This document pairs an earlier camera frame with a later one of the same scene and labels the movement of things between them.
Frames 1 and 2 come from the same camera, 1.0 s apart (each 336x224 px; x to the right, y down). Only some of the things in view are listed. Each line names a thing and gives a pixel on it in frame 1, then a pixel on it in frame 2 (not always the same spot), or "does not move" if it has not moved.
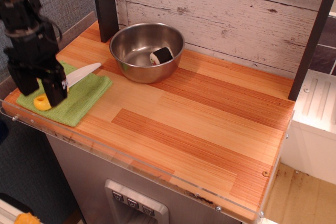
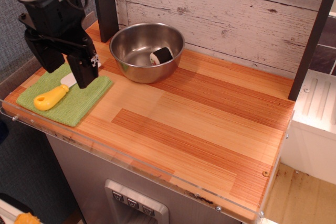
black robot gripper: (39, 51) -> (61, 21)
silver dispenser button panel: (129, 205) does not move
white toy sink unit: (310, 144) does not move
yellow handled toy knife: (42, 101) does not move
